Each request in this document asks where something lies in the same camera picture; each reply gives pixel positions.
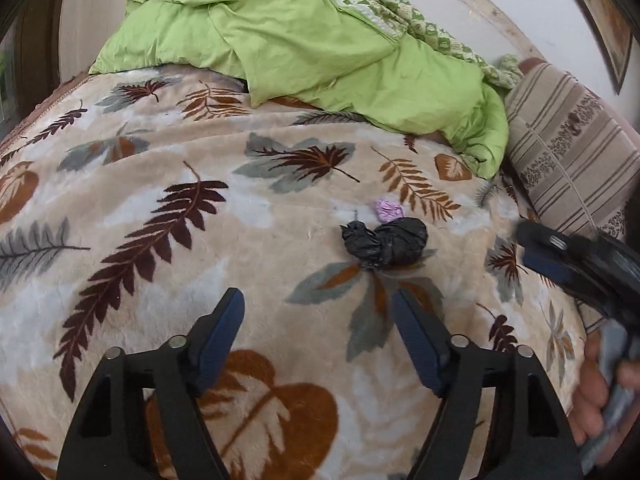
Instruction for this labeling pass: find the black plastic bag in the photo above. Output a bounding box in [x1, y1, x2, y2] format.
[341, 217, 428, 270]

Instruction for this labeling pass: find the purple plastic bag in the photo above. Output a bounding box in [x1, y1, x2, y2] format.
[374, 198, 405, 223]

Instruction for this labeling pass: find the right hand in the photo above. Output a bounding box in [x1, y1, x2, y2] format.
[567, 332, 639, 469]

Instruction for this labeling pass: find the striped floral pillow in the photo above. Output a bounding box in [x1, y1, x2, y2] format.
[506, 60, 639, 240]

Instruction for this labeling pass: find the leaf pattern bed blanket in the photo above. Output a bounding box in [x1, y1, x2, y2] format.
[1, 67, 585, 479]

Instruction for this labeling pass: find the green quilt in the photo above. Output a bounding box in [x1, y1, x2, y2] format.
[92, 0, 522, 179]

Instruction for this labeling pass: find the framed wall picture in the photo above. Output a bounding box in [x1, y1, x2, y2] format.
[576, 0, 634, 94]

